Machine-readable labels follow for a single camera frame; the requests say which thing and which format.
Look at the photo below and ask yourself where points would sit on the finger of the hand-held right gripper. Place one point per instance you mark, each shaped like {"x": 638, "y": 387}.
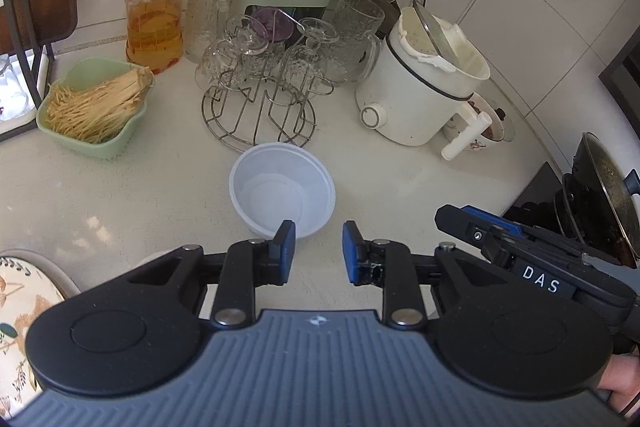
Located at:
{"x": 465, "y": 224}

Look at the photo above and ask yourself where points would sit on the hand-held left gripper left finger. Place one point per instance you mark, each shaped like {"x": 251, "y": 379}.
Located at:
{"x": 284, "y": 252}

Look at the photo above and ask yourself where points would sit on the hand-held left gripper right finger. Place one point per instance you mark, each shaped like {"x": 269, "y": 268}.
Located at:
{"x": 352, "y": 254}

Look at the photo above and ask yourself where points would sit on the white plastic bowl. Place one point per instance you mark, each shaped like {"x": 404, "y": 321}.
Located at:
{"x": 282, "y": 194}

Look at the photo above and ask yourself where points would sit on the floral ceramic plate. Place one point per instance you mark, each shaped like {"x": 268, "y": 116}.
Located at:
{"x": 25, "y": 322}

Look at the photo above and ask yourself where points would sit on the person's right hand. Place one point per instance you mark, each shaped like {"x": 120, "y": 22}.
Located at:
{"x": 622, "y": 379}

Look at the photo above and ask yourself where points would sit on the black induction cooktop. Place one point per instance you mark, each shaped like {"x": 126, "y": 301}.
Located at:
{"x": 535, "y": 197}

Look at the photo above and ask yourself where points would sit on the black wok with lid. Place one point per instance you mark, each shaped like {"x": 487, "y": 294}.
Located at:
{"x": 605, "y": 197}

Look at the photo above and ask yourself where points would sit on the patterned ceramic bowl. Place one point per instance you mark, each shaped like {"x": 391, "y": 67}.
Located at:
{"x": 492, "y": 122}

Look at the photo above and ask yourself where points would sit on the white electric cooker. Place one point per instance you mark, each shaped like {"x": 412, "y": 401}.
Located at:
{"x": 415, "y": 97}

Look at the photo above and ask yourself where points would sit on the green plastic basket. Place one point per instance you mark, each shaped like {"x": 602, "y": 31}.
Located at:
{"x": 125, "y": 134}

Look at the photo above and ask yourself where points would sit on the patterned glass jug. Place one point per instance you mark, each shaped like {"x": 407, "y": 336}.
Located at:
{"x": 355, "y": 37}

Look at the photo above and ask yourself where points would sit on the purple plastic cup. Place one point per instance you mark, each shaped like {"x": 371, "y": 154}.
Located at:
{"x": 272, "y": 23}

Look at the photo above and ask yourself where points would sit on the bundle of dried noodles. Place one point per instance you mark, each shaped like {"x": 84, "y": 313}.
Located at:
{"x": 95, "y": 109}

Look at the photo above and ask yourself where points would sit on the frosted glass pitcher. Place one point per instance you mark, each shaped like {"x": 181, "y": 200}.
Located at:
{"x": 207, "y": 7}

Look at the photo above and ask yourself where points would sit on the red-lidded plastic jar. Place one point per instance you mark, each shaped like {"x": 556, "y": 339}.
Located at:
{"x": 155, "y": 22}

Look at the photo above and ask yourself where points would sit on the white drain tray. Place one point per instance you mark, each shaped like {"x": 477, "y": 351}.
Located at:
{"x": 35, "y": 82}

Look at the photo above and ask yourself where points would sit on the black metal dish rack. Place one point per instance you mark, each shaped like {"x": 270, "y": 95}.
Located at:
{"x": 22, "y": 32}

